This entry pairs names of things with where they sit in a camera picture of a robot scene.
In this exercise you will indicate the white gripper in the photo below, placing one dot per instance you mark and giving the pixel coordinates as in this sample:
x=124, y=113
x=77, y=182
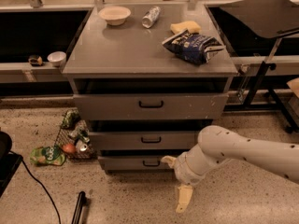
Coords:
x=183, y=172

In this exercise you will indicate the grey bottom drawer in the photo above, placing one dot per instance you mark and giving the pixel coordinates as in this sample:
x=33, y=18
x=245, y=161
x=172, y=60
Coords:
x=131, y=163

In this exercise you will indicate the grey drawer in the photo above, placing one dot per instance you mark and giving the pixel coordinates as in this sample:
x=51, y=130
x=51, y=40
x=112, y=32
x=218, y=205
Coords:
x=131, y=163
x=143, y=140
x=150, y=106

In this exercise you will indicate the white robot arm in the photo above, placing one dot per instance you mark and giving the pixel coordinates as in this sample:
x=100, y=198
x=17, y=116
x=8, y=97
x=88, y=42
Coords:
x=275, y=157

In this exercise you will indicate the grey middle drawer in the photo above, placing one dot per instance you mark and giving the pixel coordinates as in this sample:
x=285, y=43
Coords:
x=143, y=140

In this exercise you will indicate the grey drawer cabinet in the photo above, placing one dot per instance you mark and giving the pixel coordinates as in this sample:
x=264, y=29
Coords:
x=130, y=59

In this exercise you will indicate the grey top drawer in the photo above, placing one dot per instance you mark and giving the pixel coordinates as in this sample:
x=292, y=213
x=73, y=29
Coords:
x=150, y=106

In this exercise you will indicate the black pole on floor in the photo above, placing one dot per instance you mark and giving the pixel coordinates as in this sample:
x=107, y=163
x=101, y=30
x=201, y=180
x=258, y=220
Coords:
x=81, y=209

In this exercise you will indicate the silver soda can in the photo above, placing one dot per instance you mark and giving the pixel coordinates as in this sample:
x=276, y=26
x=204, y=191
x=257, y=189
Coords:
x=82, y=147

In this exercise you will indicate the green bottle in basket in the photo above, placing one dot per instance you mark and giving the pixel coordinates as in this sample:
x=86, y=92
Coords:
x=80, y=133

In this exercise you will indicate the red apple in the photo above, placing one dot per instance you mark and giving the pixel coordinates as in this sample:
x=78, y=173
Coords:
x=69, y=148

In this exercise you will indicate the green crumpled bag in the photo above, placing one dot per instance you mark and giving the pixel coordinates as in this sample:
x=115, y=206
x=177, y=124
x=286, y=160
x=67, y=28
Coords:
x=71, y=117

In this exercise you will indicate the green snack bag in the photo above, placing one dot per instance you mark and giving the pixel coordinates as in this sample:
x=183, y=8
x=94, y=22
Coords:
x=47, y=156

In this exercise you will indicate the blue chip bag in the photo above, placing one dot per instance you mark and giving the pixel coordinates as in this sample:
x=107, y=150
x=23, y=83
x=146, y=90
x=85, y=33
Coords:
x=193, y=48

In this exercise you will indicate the yellow sponge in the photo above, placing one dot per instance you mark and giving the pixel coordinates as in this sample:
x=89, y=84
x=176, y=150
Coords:
x=192, y=27

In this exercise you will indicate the silver can lying down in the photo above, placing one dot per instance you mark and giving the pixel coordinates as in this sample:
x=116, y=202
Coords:
x=151, y=16

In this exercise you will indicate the small white cup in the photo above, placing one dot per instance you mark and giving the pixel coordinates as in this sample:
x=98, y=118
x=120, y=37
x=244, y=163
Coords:
x=57, y=58

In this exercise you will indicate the black device at left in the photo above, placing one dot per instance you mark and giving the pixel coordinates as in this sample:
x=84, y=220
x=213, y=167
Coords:
x=9, y=162

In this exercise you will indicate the white paper bowl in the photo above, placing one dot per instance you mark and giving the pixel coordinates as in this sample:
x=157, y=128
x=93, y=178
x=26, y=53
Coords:
x=115, y=16

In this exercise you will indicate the small dark tape measure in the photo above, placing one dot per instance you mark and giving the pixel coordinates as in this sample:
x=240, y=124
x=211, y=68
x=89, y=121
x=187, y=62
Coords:
x=35, y=60

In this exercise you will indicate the black stand table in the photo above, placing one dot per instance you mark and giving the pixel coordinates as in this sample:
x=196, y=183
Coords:
x=262, y=39

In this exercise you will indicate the black wire basket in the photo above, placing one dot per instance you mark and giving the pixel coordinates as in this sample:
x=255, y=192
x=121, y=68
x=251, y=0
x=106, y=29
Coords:
x=62, y=139

